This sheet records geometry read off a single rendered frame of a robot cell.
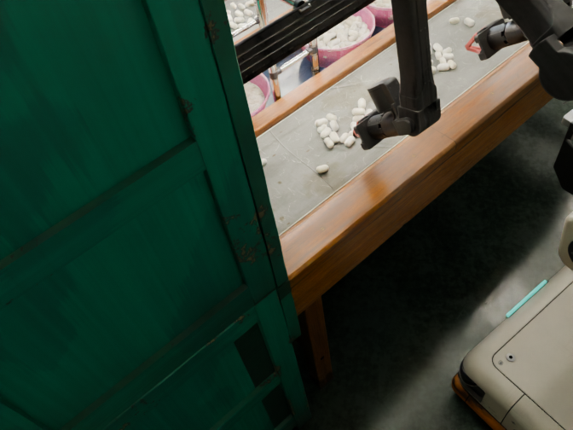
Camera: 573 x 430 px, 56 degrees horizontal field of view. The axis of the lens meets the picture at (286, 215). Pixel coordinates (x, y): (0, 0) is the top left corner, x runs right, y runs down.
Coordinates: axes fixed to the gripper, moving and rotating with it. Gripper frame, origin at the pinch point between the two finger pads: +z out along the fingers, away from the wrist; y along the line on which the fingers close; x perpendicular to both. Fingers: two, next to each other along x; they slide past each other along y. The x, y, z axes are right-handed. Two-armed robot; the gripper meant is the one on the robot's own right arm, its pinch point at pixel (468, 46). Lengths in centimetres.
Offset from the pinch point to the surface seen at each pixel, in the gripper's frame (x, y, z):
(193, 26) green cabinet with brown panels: -33, 86, -51
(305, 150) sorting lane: 1, 48, 18
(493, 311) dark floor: 89, 11, 27
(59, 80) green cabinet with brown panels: -34, 101, -51
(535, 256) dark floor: 87, -18, 29
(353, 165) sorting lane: 9.8, 43.4, 7.7
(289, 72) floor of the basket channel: -16, 25, 49
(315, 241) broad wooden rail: 15, 67, -3
